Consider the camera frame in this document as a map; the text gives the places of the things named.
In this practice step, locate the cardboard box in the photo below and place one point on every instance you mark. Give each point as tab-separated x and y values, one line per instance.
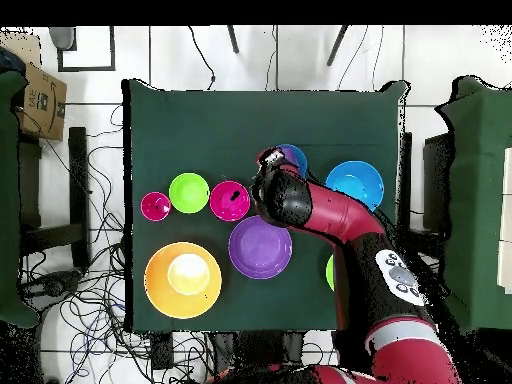
42	104

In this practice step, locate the purple bowl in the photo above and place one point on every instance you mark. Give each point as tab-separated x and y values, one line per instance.
260	248

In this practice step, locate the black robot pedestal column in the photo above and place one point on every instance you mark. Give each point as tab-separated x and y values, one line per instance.
256	348

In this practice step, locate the green cloth covered table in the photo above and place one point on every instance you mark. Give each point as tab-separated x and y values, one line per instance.
8	200
476	200

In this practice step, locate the large blue bowl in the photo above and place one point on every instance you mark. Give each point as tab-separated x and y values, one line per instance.
356	184

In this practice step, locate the small blue bowl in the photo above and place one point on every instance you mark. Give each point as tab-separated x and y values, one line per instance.
302	160

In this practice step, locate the purple cup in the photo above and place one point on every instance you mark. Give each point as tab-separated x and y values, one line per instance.
290	156

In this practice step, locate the large yellow bowl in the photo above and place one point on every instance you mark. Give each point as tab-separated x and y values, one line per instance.
160	280

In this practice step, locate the red cup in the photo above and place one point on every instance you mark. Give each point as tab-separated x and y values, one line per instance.
155	206

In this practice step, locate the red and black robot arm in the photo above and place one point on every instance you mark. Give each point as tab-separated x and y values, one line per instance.
344	216

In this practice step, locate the black tripod leg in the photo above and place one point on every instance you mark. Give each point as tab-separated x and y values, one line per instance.
336	46
233	40

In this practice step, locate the black square floor frame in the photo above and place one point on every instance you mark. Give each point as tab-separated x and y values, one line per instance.
86	68

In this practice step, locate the black bench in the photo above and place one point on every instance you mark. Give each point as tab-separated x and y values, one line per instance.
78	192

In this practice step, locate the small green bowl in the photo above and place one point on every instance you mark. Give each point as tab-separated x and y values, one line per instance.
188	192

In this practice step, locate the large green bowl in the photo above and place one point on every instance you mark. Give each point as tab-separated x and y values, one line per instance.
330	272

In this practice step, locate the small pink bowl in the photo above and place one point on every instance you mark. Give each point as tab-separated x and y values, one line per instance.
224	202

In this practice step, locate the grey stand base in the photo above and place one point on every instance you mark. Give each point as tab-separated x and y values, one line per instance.
52	286

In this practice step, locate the dark green tablecloth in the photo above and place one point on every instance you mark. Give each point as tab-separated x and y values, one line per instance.
200	132

